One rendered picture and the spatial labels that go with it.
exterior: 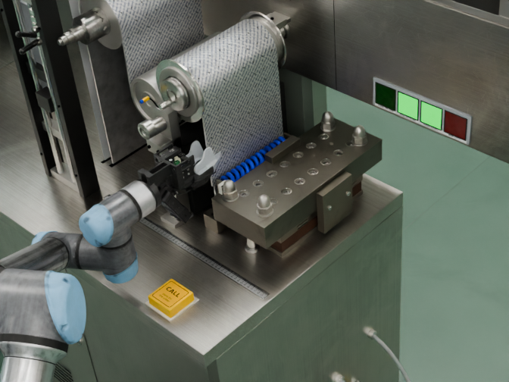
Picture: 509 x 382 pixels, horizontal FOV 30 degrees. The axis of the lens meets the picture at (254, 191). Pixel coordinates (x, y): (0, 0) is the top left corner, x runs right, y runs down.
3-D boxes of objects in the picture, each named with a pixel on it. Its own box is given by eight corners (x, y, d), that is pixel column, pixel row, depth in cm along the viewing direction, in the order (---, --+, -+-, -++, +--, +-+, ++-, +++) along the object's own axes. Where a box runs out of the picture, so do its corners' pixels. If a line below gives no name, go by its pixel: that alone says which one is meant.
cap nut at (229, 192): (218, 197, 208) (216, 181, 205) (230, 189, 210) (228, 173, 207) (230, 204, 206) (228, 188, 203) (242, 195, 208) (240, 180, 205)
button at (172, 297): (148, 303, 203) (147, 295, 201) (173, 286, 206) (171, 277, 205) (170, 318, 199) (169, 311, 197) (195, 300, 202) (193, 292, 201)
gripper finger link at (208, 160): (227, 139, 205) (195, 159, 200) (229, 161, 209) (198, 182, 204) (217, 134, 207) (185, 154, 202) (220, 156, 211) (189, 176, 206)
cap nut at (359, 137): (348, 142, 220) (348, 126, 217) (358, 135, 222) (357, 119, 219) (360, 148, 218) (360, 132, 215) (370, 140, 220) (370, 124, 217)
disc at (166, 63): (160, 108, 211) (151, 50, 201) (161, 106, 211) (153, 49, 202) (206, 133, 203) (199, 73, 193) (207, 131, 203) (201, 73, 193)
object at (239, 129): (211, 186, 213) (201, 117, 202) (282, 137, 226) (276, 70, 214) (213, 186, 213) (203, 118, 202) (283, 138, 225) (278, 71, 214)
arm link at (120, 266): (95, 258, 207) (86, 220, 200) (145, 262, 205) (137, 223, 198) (84, 283, 201) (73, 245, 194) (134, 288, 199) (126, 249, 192)
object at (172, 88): (186, 96, 197) (180, 118, 203) (194, 92, 198) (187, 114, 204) (163, 73, 199) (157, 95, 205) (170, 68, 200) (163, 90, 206)
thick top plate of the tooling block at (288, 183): (213, 218, 212) (210, 198, 208) (330, 136, 233) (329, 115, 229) (266, 249, 203) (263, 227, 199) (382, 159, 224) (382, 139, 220)
